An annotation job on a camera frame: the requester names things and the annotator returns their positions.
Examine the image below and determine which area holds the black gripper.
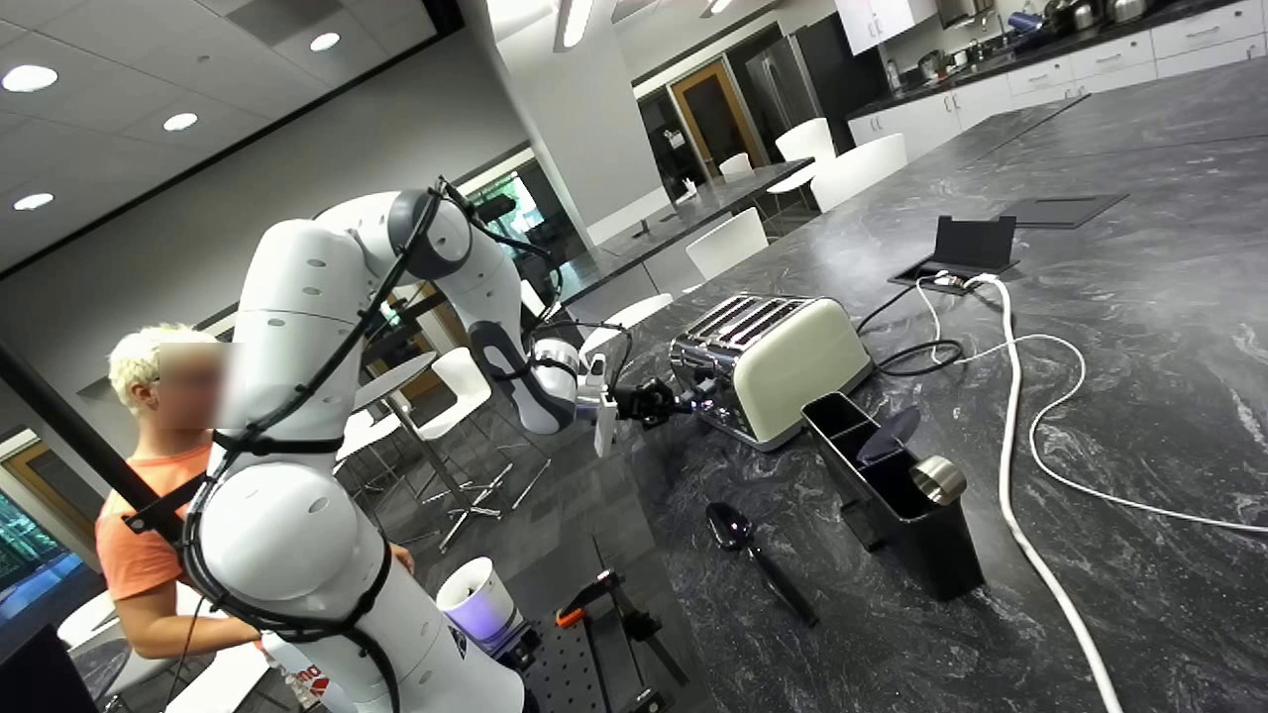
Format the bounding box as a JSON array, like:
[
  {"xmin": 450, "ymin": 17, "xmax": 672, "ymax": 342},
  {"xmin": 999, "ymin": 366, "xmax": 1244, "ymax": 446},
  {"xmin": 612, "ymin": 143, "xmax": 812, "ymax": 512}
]
[{"xmin": 612, "ymin": 382, "xmax": 694, "ymax": 431}]

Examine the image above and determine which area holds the cream and chrome toaster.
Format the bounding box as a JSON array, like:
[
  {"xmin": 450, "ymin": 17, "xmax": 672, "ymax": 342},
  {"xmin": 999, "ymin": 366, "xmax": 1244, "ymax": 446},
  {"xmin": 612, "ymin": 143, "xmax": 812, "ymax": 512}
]
[{"xmin": 664, "ymin": 291, "xmax": 875, "ymax": 452}]

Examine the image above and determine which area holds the black marker pen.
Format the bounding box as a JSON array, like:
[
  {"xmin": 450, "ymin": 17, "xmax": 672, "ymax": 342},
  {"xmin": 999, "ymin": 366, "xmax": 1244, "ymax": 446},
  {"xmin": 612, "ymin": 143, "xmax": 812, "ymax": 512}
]
[{"xmin": 699, "ymin": 494, "xmax": 824, "ymax": 631}]

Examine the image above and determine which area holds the long dark table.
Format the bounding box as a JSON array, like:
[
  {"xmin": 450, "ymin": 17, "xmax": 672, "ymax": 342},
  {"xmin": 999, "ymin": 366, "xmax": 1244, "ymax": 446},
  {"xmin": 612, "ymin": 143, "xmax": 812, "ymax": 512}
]
[{"xmin": 546, "ymin": 153, "xmax": 814, "ymax": 312}]

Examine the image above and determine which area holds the white chair with metal legs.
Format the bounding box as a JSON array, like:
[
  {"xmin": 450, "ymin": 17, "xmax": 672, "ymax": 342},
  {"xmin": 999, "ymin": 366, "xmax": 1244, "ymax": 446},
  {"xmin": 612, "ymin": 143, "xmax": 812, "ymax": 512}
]
[{"xmin": 390, "ymin": 345, "xmax": 558, "ymax": 555}]

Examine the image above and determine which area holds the black tripod with orange clamp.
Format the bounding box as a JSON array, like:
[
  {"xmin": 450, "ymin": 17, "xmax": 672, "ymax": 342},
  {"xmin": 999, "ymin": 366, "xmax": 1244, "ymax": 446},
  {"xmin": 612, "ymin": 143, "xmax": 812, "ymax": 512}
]
[{"xmin": 552, "ymin": 567, "xmax": 688, "ymax": 713}]

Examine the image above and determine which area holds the small metal cup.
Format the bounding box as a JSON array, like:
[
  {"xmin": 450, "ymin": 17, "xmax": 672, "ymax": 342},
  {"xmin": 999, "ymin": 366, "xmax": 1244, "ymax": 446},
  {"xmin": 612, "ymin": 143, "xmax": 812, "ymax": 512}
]
[{"xmin": 907, "ymin": 446, "xmax": 965, "ymax": 506}]

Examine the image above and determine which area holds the round grey table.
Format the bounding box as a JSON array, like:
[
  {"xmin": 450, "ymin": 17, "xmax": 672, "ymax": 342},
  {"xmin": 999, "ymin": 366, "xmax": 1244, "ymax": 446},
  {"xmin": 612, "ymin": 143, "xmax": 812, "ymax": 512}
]
[{"xmin": 348, "ymin": 349, "xmax": 449, "ymax": 417}]

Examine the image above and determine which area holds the purple and white cup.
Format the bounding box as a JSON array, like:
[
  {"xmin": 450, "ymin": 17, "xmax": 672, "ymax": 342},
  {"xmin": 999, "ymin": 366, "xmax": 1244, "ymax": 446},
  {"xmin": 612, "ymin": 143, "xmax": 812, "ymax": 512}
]
[{"xmin": 431, "ymin": 555, "xmax": 530, "ymax": 656}]

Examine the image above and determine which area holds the wooden door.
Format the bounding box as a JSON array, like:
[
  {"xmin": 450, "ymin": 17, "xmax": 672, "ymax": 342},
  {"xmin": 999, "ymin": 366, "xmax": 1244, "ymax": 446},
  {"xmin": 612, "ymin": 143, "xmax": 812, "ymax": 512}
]
[{"xmin": 664, "ymin": 54, "xmax": 772, "ymax": 181}]

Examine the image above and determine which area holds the black rectangular container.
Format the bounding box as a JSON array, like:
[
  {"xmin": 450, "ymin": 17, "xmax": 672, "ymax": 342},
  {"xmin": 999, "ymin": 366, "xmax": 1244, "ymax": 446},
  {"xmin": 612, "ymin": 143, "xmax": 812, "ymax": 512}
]
[{"xmin": 797, "ymin": 390, "xmax": 985, "ymax": 606}]

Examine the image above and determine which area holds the black socket box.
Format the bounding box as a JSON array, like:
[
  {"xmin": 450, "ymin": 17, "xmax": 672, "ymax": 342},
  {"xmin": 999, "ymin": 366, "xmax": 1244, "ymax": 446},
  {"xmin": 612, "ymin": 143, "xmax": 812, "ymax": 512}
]
[{"xmin": 928, "ymin": 213, "xmax": 1020, "ymax": 272}]

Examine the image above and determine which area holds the person in orange shirt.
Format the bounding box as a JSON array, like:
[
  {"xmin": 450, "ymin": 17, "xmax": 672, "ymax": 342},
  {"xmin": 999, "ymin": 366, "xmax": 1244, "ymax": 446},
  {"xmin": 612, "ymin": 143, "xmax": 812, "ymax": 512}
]
[{"xmin": 89, "ymin": 321, "xmax": 419, "ymax": 664}]

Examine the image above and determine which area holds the white kitchen counter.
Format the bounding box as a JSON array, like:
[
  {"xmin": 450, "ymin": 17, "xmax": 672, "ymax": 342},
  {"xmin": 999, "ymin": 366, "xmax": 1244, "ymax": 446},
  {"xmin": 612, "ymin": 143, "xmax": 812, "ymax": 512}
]
[{"xmin": 842, "ymin": 0, "xmax": 1268, "ymax": 149}]

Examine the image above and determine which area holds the black diagonal pole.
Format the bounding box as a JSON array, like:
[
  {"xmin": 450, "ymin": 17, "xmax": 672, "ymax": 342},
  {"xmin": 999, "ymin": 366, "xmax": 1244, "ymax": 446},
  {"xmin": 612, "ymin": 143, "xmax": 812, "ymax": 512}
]
[{"xmin": 0, "ymin": 345, "xmax": 180, "ymax": 538}]

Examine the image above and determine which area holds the black power cable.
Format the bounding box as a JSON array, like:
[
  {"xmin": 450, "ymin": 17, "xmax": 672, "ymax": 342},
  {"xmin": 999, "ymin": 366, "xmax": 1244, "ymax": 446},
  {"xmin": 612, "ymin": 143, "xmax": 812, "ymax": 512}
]
[{"xmin": 847, "ymin": 277, "xmax": 965, "ymax": 382}]

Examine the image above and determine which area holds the thick white cable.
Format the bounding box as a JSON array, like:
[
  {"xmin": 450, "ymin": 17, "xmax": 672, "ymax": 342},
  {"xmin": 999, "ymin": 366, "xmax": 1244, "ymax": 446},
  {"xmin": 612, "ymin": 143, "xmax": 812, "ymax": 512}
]
[{"xmin": 956, "ymin": 271, "xmax": 1129, "ymax": 713}]

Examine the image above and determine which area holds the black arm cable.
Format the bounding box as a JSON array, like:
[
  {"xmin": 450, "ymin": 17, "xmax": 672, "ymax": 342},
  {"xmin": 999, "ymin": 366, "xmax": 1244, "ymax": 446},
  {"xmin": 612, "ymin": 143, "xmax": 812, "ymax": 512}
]
[{"xmin": 172, "ymin": 177, "xmax": 558, "ymax": 713}]

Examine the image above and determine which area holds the thin white cable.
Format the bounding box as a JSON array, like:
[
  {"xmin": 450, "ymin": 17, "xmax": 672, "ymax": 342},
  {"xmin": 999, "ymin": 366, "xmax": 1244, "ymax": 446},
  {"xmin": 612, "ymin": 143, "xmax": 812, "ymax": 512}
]
[{"xmin": 907, "ymin": 281, "xmax": 1268, "ymax": 538}]

